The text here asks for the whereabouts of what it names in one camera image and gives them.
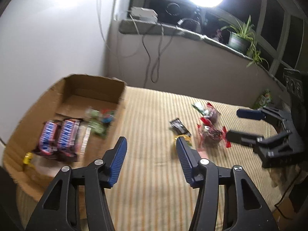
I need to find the thin black cable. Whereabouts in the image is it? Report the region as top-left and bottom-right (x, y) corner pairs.
(274, 173), (300, 213)

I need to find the white crumpled cloth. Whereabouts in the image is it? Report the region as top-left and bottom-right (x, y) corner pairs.
(269, 164), (302, 188)

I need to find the green plant pot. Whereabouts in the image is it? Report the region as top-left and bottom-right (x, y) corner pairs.
(227, 32), (251, 53)

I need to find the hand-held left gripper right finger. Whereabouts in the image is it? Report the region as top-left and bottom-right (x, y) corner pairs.
(176, 136), (280, 231)

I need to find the white cable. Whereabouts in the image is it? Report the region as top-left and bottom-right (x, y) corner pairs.
(96, 0), (140, 58)

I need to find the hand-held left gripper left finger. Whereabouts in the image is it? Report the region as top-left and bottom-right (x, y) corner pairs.
(25, 136), (127, 231)

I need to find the green printed bag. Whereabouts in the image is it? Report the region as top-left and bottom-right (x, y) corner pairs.
(253, 89), (273, 109)

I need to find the red-ended clear candy bag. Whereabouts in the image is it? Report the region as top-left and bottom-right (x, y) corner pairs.
(202, 103), (222, 125)
(197, 123), (231, 150)

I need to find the light green snack packet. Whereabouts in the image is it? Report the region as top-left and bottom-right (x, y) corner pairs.
(88, 119), (109, 138)

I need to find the yellow striped blanket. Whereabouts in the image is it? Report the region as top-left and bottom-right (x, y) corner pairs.
(16, 85), (291, 231)

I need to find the brown chocolate bar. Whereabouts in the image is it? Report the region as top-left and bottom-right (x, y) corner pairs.
(56, 118), (81, 161)
(36, 120), (61, 157)

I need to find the black snack packet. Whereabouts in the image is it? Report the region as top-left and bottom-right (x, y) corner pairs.
(169, 118), (192, 136)

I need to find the brown cardboard box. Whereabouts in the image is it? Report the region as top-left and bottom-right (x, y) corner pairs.
(2, 74), (127, 219)

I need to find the white power box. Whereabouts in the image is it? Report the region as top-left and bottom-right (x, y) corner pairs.
(130, 7), (158, 23)

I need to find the yellow green snack packet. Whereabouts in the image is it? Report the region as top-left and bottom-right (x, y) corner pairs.
(175, 135), (193, 150)

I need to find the spider plant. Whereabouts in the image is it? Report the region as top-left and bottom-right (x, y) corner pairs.
(220, 14), (269, 69)

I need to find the black tripod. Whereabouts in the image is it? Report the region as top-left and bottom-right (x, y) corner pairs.
(192, 6), (208, 33)

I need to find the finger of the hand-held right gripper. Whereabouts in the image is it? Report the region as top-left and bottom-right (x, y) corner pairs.
(226, 129), (293, 158)
(236, 107), (292, 131)

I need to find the dark green snack packet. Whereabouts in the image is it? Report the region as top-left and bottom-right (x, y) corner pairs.
(192, 102), (208, 116)

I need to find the clear snack packet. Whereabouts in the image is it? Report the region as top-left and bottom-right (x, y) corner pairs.
(79, 125), (92, 160)

